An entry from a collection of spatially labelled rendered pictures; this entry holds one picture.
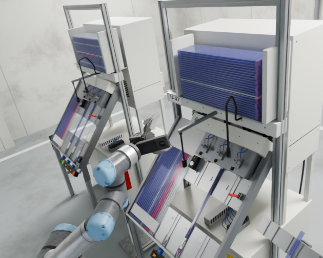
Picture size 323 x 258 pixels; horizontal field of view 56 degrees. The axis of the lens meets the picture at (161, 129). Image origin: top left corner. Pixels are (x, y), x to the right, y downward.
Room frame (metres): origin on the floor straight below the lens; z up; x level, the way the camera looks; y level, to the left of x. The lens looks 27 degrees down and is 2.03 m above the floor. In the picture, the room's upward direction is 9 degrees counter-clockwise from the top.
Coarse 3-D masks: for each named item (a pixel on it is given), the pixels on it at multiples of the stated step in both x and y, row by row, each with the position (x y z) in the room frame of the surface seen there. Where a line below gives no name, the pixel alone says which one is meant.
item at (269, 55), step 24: (168, 0) 1.72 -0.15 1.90; (192, 0) 1.57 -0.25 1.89; (216, 0) 1.44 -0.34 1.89; (240, 0) 1.32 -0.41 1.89; (264, 0) 1.24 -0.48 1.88; (264, 72) 1.15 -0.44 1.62; (288, 72) 1.22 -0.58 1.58; (264, 96) 1.15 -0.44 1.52; (264, 120) 1.14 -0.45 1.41; (216, 216) 1.39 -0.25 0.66
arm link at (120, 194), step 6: (108, 186) 0.79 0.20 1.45; (114, 186) 0.79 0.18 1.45; (120, 186) 0.80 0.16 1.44; (126, 186) 0.83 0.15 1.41; (108, 192) 0.78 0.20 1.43; (114, 192) 0.78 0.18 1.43; (120, 192) 0.79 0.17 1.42; (126, 192) 0.82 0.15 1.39; (102, 198) 0.77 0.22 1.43; (114, 198) 0.76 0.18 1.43; (120, 198) 0.78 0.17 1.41; (126, 198) 0.81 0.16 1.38; (120, 204) 0.76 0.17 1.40; (126, 204) 0.81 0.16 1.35
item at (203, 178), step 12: (180, 120) 1.74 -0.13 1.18; (192, 132) 1.60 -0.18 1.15; (180, 144) 1.60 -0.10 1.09; (192, 144) 1.54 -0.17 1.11; (204, 168) 1.37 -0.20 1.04; (216, 168) 1.32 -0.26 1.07; (192, 180) 1.36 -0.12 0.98; (204, 180) 1.31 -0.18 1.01; (228, 180) 1.23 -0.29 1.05; (240, 180) 1.19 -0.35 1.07; (252, 180) 1.15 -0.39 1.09; (216, 192) 1.22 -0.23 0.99; (228, 192) 1.18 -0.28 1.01; (240, 192) 1.14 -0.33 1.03; (228, 204) 1.13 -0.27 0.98; (240, 204) 1.10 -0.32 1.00
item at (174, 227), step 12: (168, 216) 1.29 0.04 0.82; (180, 216) 1.24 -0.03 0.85; (168, 228) 1.23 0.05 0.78; (180, 228) 1.19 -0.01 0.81; (168, 240) 1.18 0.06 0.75; (180, 240) 1.14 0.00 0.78; (192, 240) 1.10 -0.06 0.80; (204, 240) 1.07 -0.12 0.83; (180, 252) 1.09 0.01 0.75; (192, 252) 1.06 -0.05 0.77; (204, 252) 1.02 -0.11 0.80
